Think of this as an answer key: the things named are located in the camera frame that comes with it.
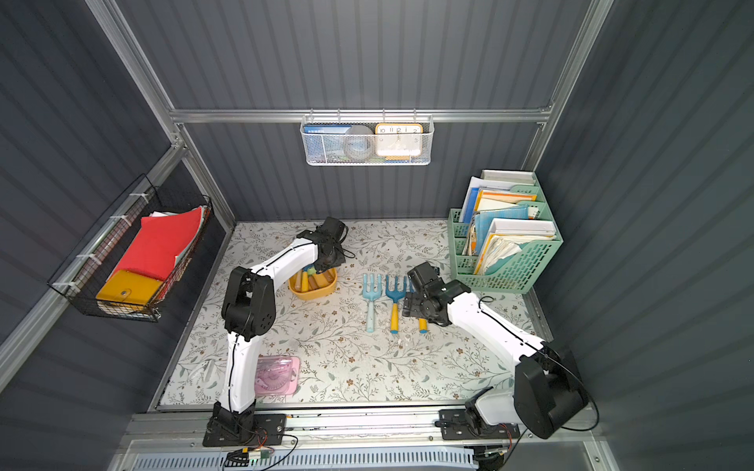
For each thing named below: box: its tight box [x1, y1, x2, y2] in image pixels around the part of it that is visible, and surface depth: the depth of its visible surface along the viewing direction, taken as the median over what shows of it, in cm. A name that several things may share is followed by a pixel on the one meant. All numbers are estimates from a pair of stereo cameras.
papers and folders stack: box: [459, 169, 557, 275], surface depth 93 cm
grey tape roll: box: [342, 124, 375, 161], surface depth 89 cm
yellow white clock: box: [375, 122, 425, 157], surface depth 90 cm
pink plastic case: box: [254, 355, 302, 397], surface depth 84 cm
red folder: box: [115, 207, 203, 282], surface depth 76 cm
